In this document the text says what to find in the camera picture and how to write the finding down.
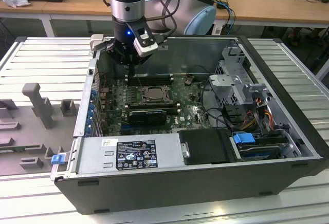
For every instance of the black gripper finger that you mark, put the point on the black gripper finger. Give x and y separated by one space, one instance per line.
113 52

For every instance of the thin metal locking lever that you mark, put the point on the thin metal locking lever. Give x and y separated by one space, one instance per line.
156 97
140 83

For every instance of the silver CPU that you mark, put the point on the silver CPU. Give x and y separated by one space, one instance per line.
155 93

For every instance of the black RAM slot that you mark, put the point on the black RAM slot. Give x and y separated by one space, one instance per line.
154 76
154 82
169 109
151 104

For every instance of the CPU socket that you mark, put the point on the CPU socket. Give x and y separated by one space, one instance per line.
143 100

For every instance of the blue card retainer clips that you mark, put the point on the blue card retainer clips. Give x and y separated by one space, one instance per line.
91 113

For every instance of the black graphics card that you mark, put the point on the black graphics card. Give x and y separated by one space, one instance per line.
146 118

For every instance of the white power adapter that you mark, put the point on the white power adapter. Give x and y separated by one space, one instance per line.
217 30

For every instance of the green motherboard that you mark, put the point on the green motherboard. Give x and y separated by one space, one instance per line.
190 111

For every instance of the grey power supply unit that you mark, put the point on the grey power supply unit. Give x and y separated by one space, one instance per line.
90 157

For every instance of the grey metal drive cage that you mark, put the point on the grey metal drive cage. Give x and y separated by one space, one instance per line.
223 80

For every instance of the grey parts rack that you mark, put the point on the grey parts rack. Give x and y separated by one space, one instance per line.
25 131

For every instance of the blue case latch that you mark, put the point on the blue case latch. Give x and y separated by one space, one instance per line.
57 159

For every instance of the black plastic shroud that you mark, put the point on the black plastic shroud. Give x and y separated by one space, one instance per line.
205 147

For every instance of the black open PC case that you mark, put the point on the black open PC case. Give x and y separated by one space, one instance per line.
180 190

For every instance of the hard disk in blue carrier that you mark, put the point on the hard disk in blue carrier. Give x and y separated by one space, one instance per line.
242 139

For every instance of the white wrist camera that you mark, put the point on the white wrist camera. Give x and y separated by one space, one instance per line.
145 48

